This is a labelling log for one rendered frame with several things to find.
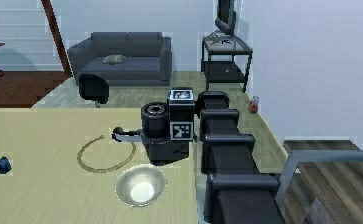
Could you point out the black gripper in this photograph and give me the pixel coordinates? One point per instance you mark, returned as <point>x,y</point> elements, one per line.
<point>155,123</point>

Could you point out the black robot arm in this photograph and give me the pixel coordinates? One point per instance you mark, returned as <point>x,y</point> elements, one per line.
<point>229,160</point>

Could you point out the silver metal bowl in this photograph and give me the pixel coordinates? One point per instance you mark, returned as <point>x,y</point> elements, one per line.
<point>141,185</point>

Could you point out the dark grey sofa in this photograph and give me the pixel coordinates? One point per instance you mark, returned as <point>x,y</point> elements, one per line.
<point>132,63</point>

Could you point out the grey patterned cushion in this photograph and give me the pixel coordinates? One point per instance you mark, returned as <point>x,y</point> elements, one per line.
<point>114,59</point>

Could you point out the black glass-top side table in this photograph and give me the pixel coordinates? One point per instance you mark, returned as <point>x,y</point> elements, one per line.
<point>226,63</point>

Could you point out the small dark blue object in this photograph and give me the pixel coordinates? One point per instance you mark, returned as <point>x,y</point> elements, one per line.
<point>3,165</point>

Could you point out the orange bottle with white cap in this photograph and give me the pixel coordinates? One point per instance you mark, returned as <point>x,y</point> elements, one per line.
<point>254,104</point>

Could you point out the black television set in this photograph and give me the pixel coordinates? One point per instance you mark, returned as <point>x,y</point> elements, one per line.
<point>226,16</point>

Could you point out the brown wooden post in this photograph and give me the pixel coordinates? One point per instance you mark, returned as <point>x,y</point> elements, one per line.
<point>57,36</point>

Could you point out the brown wooden table grey frame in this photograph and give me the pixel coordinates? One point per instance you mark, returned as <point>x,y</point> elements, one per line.
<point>325,180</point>

